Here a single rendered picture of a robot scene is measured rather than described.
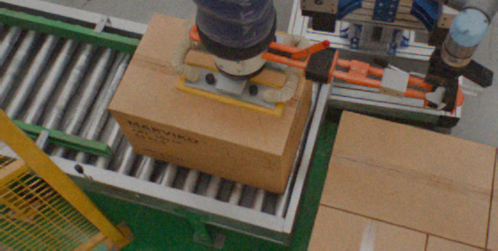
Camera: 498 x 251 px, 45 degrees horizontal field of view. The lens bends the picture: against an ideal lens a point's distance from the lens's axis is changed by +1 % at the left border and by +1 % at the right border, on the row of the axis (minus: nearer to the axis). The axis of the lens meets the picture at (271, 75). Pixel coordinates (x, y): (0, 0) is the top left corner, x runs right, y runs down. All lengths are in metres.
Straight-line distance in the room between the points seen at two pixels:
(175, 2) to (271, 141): 1.67
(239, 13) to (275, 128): 0.55
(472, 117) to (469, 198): 0.83
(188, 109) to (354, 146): 0.71
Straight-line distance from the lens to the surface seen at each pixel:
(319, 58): 1.71
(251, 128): 1.90
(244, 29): 1.53
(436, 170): 2.34
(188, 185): 2.28
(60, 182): 2.12
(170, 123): 1.95
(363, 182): 2.27
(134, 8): 3.42
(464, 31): 1.41
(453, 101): 1.69
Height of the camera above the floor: 2.68
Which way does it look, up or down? 61 degrees down
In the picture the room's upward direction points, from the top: 4 degrees counter-clockwise
